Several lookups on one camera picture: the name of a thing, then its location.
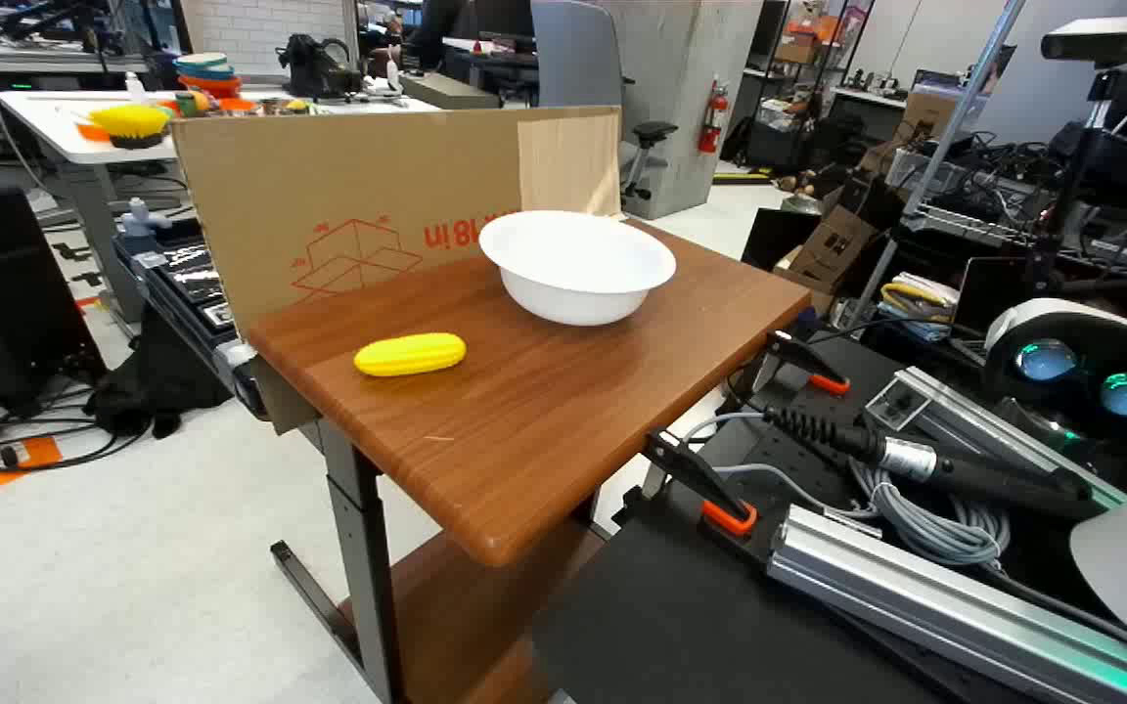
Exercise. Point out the yellow corn toy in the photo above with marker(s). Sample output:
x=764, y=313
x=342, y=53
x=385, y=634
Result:
x=409, y=353

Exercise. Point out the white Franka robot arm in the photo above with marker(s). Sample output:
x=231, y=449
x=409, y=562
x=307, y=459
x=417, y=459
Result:
x=1085, y=377

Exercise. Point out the white plastic bowl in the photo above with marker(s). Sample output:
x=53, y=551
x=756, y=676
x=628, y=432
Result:
x=578, y=268

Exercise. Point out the black clamp orange tip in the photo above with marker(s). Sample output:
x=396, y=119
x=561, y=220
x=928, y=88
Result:
x=804, y=371
x=722, y=501

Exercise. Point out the brown cardboard sheet red print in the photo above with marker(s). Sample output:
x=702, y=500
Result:
x=342, y=209

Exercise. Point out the red fire extinguisher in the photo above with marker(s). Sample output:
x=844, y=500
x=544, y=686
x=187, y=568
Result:
x=713, y=119

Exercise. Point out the black mounting board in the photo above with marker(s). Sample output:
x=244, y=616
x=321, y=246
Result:
x=666, y=626

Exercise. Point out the grey-backed office chair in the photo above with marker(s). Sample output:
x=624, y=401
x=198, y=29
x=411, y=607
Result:
x=578, y=59

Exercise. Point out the black device on table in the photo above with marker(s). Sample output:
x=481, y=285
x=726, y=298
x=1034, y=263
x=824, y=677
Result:
x=316, y=64

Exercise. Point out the black bag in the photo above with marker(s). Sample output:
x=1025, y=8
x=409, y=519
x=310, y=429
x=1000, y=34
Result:
x=157, y=377

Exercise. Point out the white perforated panel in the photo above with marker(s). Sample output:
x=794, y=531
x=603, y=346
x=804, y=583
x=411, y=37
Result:
x=263, y=34

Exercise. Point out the stack of colourful items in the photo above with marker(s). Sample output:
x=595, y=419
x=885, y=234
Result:
x=208, y=76

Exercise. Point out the yellow round brush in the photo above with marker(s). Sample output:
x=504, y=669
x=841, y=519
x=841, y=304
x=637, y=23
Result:
x=131, y=122

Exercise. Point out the white work table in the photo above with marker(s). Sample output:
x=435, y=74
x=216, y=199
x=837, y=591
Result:
x=59, y=132

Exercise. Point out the orange floor tape patch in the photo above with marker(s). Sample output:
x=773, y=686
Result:
x=10, y=463

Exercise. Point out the black sensor bar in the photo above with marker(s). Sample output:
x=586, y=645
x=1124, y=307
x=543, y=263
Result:
x=1116, y=41

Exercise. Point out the grey metal table frame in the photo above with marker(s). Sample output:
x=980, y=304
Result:
x=363, y=562

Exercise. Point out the aluminium rail with end bracket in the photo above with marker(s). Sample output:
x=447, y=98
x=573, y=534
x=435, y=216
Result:
x=980, y=432

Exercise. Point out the long aluminium rail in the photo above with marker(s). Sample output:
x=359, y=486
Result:
x=928, y=591

